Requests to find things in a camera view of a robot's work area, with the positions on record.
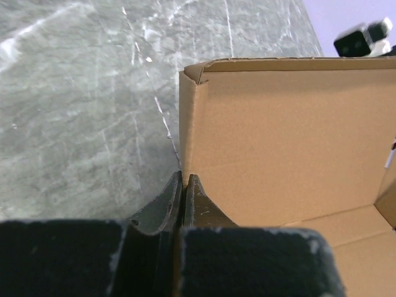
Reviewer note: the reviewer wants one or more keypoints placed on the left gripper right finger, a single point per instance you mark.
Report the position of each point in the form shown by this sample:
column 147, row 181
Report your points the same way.
column 200, row 210

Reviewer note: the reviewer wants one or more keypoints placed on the brown cardboard box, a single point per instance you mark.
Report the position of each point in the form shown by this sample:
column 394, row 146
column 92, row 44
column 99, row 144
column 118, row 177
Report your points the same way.
column 298, row 142

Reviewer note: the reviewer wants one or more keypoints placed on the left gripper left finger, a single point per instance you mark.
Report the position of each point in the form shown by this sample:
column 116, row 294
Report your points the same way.
column 160, row 216

